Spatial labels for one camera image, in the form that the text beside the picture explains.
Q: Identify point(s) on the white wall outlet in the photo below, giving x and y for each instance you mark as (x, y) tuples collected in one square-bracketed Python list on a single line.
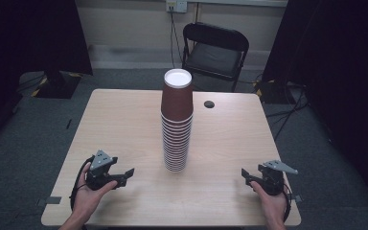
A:
[(176, 5)]

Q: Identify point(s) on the black folding chair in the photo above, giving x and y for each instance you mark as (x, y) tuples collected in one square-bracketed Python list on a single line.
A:
[(215, 54)]

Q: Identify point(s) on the stack of brown paper cups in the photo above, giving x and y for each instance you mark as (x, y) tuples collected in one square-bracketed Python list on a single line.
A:
[(176, 127)]

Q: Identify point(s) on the dark curtain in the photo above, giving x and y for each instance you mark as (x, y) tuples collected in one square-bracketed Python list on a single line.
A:
[(19, 48), (341, 80)]

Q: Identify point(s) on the black round table grommet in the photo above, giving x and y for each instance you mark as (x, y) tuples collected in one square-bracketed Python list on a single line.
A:
[(209, 104)]

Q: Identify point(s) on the person's left hand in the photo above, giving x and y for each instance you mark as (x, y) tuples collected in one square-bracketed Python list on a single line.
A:
[(87, 199)]

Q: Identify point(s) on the black stand base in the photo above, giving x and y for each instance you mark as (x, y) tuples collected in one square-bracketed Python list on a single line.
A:
[(57, 84)]

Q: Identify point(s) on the person's right hand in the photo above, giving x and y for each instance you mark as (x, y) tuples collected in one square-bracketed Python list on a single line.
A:
[(273, 206)]

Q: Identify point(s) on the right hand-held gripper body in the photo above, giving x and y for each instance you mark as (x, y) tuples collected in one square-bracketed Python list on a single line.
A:
[(273, 182)]

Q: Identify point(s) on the grey tape strip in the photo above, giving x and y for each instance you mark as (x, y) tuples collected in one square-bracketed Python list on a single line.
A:
[(297, 198), (49, 200)]

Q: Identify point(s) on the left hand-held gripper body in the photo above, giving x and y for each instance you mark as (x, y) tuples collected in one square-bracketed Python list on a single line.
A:
[(99, 166)]

